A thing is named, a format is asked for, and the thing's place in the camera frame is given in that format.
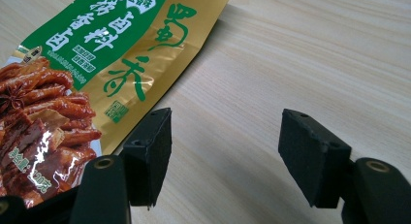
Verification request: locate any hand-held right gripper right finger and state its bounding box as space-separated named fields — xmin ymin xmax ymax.
xmin=277 ymin=108 xmax=411 ymax=224

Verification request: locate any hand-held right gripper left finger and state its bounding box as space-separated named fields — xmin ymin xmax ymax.
xmin=69 ymin=107 xmax=174 ymax=224

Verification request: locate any gold green seasoning packet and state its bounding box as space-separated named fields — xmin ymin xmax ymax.
xmin=0 ymin=0 xmax=231 ymax=208

